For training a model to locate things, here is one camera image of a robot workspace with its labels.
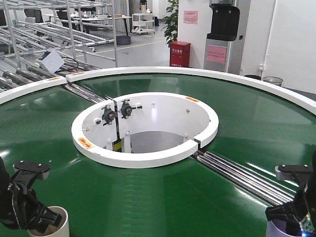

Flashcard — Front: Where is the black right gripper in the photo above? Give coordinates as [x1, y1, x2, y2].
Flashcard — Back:
[265, 153, 316, 236]

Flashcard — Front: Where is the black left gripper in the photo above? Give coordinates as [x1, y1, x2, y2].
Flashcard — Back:
[0, 159, 62, 234]

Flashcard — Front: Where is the purple plastic cup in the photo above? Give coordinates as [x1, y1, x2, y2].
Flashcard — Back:
[266, 219, 291, 237]

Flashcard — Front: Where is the beige plastic cup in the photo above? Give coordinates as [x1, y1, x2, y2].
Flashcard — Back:
[27, 206, 70, 237]

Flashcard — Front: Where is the green circular conveyor belt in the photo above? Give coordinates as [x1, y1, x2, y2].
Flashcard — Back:
[0, 73, 316, 237]

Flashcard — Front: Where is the white outer conveyor rim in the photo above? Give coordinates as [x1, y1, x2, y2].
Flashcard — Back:
[0, 66, 316, 114]

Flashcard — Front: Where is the grey water dispenser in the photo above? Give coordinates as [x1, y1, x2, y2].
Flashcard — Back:
[204, 0, 240, 73]

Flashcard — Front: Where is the metal roller rack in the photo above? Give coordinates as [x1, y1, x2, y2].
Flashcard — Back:
[0, 0, 117, 92]

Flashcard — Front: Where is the red fire extinguisher box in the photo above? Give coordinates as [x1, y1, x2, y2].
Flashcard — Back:
[169, 41, 191, 67]

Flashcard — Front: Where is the green potted plant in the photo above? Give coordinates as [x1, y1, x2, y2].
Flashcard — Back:
[162, 0, 179, 44]

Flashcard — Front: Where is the white shelving cart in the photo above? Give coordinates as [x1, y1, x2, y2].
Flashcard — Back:
[131, 13, 155, 35]

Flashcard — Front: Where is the wire mesh waste bin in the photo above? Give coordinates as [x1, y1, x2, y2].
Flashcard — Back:
[263, 77, 283, 86]

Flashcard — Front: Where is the white inner conveyor ring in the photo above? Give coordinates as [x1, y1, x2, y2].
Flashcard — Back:
[71, 92, 219, 169]

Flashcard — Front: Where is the pink wall notice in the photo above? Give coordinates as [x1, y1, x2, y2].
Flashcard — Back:
[183, 10, 198, 24]

